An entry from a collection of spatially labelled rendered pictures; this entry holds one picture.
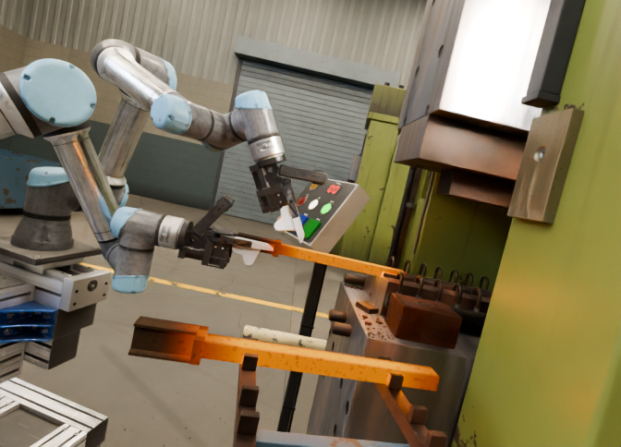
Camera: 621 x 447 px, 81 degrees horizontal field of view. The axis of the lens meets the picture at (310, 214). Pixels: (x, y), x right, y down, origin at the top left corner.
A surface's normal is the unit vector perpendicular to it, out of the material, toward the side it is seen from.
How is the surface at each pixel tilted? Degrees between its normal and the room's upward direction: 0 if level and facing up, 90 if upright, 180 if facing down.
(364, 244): 90
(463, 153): 90
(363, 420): 90
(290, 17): 90
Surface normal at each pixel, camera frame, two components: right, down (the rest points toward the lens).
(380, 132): -0.10, 0.06
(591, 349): -0.98, -0.21
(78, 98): 0.72, 0.14
